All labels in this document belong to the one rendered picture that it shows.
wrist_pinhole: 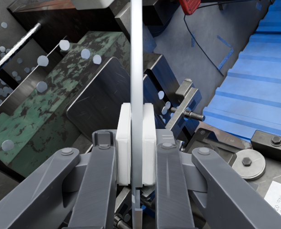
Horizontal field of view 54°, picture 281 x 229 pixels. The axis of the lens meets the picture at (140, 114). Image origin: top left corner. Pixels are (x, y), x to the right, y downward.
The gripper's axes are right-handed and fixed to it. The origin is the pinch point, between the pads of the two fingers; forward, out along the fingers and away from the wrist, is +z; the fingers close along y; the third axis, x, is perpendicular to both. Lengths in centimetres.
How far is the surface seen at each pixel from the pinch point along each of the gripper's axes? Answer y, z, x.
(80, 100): -10.0, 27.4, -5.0
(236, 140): 31, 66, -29
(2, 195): -27.5, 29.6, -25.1
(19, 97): -38, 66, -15
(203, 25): 43, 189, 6
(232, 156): 15.7, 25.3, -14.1
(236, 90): 74, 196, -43
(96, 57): -10.1, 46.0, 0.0
